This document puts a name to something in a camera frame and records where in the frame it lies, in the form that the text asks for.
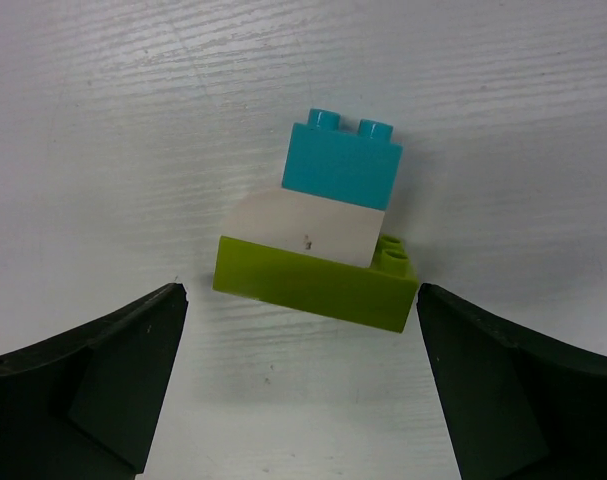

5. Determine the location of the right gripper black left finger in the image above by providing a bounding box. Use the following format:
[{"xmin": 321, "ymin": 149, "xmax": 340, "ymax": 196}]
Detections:
[{"xmin": 0, "ymin": 283, "xmax": 188, "ymax": 479}]

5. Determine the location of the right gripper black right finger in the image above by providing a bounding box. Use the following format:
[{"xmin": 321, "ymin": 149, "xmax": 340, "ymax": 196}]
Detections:
[{"xmin": 417, "ymin": 284, "xmax": 607, "ymax": 479}]

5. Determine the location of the white curved lego brick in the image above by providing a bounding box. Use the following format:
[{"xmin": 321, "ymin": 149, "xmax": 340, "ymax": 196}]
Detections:
[{"xmin": 221, "ymin": 187, "xmax": 384, "ymax": 267}]

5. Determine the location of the long green lego brick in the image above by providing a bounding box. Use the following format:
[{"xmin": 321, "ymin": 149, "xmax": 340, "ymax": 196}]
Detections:
[{"xmin": 213, "ymin": 235, "xmax": 420, "ymax": 333}]

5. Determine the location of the turquoise lego brick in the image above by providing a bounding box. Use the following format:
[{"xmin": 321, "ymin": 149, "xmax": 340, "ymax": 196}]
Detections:
[{"xmin": 281, "ymin": 108, "xmax": 403, "ymax": 211}]

